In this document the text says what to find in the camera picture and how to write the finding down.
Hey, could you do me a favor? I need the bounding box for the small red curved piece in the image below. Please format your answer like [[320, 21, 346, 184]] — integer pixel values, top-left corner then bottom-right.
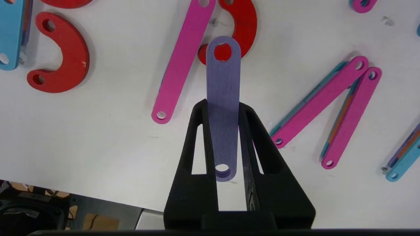
[[198, 0, 258, 65]]

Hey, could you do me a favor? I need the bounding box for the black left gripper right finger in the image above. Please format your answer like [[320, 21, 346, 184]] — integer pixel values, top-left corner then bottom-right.
[[239, 102, 316, 230]]

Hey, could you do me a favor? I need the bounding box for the long light blue bar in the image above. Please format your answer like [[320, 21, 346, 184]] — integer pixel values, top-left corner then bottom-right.
[[0, 0, 33, 71], [382, 123, 420, 182]]

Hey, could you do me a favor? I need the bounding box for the large red curved piece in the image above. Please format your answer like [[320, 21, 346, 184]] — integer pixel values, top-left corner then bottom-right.
[[39, 0, 94, 9], [27, 12, 90, 93]]

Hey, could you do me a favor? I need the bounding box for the short purple bar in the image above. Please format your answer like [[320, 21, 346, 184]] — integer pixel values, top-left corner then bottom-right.
[[206, 36, 242, 182]]

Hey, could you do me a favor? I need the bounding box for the long pink bar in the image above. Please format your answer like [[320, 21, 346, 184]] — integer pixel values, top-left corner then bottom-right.
[[321, 67, 382, 169], [151, 0, 216, 124], [270, 56, 369, 149], [349, 0, 378, 13]]

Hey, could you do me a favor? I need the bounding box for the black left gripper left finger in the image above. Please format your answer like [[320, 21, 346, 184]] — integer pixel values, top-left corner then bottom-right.
[[163, 98, 219, 230]]

